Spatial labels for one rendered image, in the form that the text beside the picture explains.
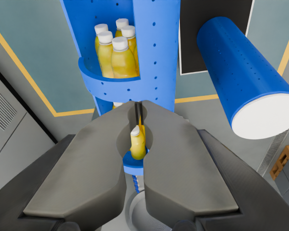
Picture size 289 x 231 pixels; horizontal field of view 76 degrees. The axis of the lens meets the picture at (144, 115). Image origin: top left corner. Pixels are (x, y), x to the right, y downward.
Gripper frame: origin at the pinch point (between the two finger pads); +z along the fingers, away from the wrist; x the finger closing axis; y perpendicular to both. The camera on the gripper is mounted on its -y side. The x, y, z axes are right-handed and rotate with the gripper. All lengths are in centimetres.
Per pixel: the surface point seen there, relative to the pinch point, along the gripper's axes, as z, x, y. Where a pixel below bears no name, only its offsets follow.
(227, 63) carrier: 85, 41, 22
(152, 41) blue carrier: 30.6, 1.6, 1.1
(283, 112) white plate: 56, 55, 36
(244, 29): 142, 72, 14
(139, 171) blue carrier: 41, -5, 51
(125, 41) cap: 37.7, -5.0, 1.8
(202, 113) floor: 182, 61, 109
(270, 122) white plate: 58, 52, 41
